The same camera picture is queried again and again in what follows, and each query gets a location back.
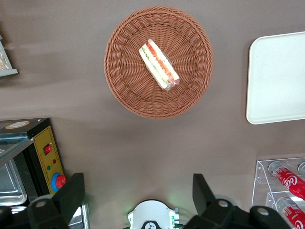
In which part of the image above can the red cola bottle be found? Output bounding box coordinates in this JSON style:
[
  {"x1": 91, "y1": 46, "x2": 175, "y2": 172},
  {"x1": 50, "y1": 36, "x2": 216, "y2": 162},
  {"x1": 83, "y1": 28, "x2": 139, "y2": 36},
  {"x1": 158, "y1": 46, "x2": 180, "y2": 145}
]
[
  {"x1": 268, "y1": 161, "x2": 305, "y2": 201},
  {"x1": 276, "y1": 198, "x2": 305, "y2": 229}
]

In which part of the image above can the steel warmer pan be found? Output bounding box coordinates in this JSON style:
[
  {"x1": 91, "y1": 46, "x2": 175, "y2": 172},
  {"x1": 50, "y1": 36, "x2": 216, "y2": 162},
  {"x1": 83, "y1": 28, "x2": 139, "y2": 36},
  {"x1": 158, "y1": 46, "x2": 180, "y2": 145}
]
[{"x1": 0, "y1": 157, "x2": 28, "y2": 206}]

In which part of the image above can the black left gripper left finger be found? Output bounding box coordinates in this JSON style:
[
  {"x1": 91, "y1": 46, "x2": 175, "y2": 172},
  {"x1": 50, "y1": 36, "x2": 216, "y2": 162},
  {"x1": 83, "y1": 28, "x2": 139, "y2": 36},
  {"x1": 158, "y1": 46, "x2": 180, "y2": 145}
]
[{"x1": 0, "y1": 173, "x2": 85, "y2": 229}]

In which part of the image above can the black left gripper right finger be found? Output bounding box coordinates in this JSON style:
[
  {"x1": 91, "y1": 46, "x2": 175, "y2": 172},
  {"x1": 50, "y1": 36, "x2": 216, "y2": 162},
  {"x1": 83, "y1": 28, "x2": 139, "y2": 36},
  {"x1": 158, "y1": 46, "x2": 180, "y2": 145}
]
[{"x1": 183, "y1": 173, "x2": 293, "y2": 229}]

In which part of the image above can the sandwich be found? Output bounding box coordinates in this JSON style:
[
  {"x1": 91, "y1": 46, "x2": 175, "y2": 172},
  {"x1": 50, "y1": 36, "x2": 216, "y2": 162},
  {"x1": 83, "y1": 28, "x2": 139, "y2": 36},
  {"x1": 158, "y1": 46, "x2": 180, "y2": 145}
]
[{"x1": 139, "y1": 39, "x2": 180, "y2": 93}]

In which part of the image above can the black food warmer yellow panel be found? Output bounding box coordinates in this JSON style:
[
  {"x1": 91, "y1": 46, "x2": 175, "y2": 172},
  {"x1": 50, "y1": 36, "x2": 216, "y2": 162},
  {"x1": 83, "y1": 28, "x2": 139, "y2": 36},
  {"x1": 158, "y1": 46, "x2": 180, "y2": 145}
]
[{"x1": 0, "y1": 117, "x2": 90, "y2": 229}]

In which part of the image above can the cream plastic tray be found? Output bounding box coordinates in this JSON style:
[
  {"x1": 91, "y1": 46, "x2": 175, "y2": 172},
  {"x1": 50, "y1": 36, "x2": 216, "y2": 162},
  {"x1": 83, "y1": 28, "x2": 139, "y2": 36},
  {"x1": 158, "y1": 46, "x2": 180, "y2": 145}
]
[{"x1": 245, "y1": 31, "x2": 305, "y2": 125}]

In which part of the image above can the clear acrylic bottle rack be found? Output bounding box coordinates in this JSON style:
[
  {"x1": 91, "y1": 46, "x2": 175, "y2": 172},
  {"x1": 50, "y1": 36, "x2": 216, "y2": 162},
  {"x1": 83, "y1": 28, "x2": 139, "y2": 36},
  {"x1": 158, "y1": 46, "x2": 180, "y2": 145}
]
[{"x1": 251, "y1": 156, "x2": 305, "y2": 229}]

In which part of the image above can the clear bag of snacks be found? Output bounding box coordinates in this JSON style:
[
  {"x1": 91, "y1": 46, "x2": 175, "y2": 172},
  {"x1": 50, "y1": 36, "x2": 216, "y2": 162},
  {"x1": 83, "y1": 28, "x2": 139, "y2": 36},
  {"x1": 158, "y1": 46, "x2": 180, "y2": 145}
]
[{"x1": 0, "y1": 51, "x2": 9, "y2": 71}]

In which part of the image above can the grey snack tray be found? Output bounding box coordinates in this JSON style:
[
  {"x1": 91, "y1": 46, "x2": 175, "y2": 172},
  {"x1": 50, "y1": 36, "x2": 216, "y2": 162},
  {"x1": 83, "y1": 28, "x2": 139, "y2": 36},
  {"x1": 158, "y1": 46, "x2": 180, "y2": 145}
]
[{"x1": 0, "y1": 35, "x2": 19, "y2": 77}]

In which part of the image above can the round brown wicker basket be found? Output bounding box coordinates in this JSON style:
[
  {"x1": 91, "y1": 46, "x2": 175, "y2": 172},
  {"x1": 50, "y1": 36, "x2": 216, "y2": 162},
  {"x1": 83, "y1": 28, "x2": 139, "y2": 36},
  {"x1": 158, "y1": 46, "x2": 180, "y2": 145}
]
[{"x1": 103, "y1": 5, "x2": 214, "y2": 119}]

